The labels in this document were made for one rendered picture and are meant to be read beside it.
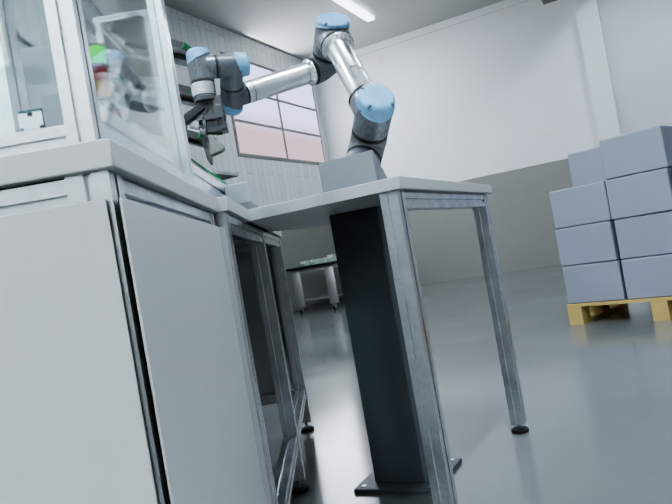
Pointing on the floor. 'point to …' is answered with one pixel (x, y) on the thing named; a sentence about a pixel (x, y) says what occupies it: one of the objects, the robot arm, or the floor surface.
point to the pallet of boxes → (617, 226)
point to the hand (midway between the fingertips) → (209, 161)
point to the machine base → (117, 337)
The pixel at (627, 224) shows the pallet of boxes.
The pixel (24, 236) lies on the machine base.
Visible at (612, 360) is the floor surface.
